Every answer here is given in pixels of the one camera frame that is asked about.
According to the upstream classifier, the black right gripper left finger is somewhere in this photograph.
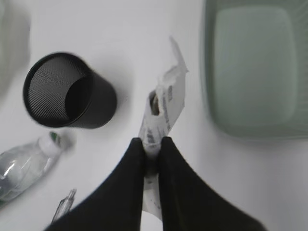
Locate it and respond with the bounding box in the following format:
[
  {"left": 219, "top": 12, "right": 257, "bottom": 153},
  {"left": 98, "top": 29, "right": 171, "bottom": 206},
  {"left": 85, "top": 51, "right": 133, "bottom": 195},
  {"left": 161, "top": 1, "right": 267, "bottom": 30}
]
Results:
[{"left": 46, "top": 138, "right": 145, "bottom": 231}]

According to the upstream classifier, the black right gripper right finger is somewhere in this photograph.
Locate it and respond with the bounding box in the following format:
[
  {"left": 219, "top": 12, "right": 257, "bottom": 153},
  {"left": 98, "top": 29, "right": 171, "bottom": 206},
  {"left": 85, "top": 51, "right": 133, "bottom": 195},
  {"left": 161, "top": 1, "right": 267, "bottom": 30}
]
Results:
[{"left": 158, "top": 137, "right": 266, "bottom": 231}]

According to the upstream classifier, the clear plastic water bottle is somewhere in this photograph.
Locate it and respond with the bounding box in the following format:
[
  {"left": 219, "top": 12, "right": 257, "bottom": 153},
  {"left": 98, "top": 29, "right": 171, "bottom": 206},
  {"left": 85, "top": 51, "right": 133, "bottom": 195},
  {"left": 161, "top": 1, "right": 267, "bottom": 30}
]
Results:
[{"left": 0, "top": 131, "right": 73, "bottom": 207}]

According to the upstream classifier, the white waste paper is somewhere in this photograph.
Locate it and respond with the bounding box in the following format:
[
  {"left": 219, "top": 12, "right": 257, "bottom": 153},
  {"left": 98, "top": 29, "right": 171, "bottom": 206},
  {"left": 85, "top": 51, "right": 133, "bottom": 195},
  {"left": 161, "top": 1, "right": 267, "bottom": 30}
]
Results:
[{"left": 139, "top": 38, "right": 188, "bottom": 219}]

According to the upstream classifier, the grey white ballpoint pen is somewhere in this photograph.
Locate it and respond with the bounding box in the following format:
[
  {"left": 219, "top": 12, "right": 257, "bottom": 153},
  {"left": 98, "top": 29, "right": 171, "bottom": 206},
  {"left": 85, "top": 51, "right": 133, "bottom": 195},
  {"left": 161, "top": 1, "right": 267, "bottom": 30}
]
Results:
[{"left": 51, "top": 189, "right": 77, "bottom": 223}]

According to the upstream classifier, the black mesh pen holder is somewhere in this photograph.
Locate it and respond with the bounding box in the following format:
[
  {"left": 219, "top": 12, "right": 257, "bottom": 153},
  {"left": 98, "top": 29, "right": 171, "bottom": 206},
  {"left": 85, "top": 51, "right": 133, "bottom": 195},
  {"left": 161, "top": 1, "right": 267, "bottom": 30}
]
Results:
[{"left": 23, "top": 52, "right": 117, "bottom": 129}]

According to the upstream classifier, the pale green plastic basket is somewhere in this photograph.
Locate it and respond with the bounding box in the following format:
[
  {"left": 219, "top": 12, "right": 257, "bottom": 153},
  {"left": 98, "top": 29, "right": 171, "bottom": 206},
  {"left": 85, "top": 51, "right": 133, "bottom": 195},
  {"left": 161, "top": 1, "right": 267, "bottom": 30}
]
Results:
[{"left": 200, "top": 0, "right": 308, "bottom": 139}]

